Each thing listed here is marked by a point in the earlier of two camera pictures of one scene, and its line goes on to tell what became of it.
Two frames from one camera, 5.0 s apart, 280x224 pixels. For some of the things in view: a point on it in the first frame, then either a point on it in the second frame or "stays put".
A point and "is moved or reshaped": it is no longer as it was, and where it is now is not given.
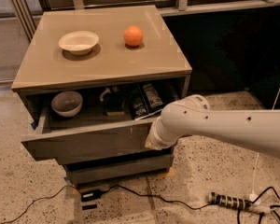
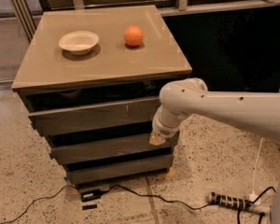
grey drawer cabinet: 91,85 stays put
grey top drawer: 116,121 is moved or reshaped
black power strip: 229,201 stays put
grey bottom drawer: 100,173 stays put
